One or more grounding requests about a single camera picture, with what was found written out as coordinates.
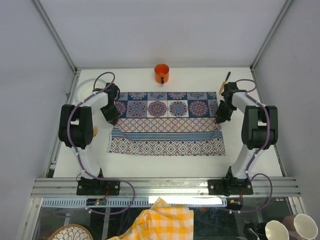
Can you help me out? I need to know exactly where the patterned placemat cloth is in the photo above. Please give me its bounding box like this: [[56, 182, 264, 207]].
[[107, 91, 226, 157]]

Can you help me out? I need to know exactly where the patterned brown plate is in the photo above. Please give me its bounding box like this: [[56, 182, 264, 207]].
[[49, 224, 94, 240]]

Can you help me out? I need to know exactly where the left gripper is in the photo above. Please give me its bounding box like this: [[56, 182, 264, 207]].
[[100, 103, 121, 126]]

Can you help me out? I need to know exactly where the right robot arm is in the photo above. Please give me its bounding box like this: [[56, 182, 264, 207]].
[[207, 82, 278, 197]]

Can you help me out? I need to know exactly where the white cable duct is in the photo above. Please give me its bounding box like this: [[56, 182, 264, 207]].
[[42, 196, 227, 208]]

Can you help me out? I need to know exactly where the gold fork green handle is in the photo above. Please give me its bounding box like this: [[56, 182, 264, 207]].
[[93, 126, 98, 137]]

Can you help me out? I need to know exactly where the gold knife green handle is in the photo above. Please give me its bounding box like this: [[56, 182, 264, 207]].
[[219, 71, 231, 95]]

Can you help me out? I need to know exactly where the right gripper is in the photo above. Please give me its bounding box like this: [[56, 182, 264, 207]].
[[215, 99, 236, 124]]

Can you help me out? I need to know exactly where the white blue-rimmed bowl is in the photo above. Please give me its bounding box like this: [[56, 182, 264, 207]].
[[72, 78, 107, 105]]

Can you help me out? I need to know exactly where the orange mug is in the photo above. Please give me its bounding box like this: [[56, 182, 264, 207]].
[[154, 63, 170, 85]]

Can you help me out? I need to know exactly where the aluminium mounting rail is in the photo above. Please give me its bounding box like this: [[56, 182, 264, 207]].
[[31, 177, 301, 198]]

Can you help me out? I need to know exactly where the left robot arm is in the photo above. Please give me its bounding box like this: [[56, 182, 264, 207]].
[[58, 83, 120, 197]]

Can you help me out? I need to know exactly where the brown white cup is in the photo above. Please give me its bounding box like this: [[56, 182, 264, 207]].
[[282, 213, 319, 240]]

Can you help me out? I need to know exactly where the yellow checkered cloth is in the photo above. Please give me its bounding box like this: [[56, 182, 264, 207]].
[[111, 197, 194, 240]]

